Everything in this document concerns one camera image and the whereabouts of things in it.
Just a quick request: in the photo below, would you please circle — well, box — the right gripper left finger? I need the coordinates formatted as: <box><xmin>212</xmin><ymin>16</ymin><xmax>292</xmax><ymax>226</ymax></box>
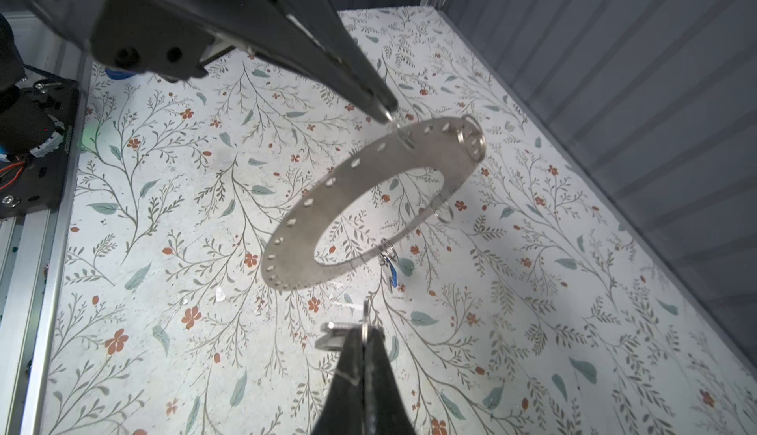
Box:
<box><xmin>311</xmin><ymin>331</ymin><xmax>364</xmax><ymax>435</ymax></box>

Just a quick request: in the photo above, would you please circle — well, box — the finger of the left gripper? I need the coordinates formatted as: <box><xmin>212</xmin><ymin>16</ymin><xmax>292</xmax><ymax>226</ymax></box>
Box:
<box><xmin>250</xmin><ymin>0</ymin><xmax>398</xmax><ymax>113</ymax></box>

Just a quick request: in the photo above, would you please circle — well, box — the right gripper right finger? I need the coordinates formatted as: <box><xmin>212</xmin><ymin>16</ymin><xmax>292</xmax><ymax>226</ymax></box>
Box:
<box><xmin>363</xmin><ymin>328</ymin><xmax>416</xmax><ymax>435</ymax></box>

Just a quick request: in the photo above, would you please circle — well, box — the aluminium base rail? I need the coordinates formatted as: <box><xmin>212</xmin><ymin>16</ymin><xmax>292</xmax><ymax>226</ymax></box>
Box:
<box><xmin>1</xmin><ymin>47</ymin><xmax>92</xmax><ymax>434</ymax></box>

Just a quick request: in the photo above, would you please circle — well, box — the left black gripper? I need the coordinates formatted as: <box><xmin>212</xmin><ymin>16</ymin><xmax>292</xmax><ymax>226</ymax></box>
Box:
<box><xmin>1</xmin><ymin>0</ymin><xmax>390</xmax><ymax>124</ymax></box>

